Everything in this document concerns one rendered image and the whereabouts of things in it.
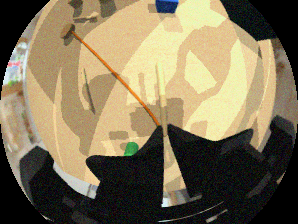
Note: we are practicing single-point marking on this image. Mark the orange string with thin wooden stick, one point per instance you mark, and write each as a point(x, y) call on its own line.
point(161, 89)

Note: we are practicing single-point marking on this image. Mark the small green block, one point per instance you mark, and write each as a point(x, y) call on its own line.
point(132, 148)

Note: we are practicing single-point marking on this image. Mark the blue block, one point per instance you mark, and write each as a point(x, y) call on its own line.
point(166, 6)

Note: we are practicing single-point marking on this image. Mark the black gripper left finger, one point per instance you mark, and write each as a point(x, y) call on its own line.
point(146, 166)

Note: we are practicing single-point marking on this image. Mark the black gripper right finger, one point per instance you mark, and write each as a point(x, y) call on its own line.
point(198, 157)

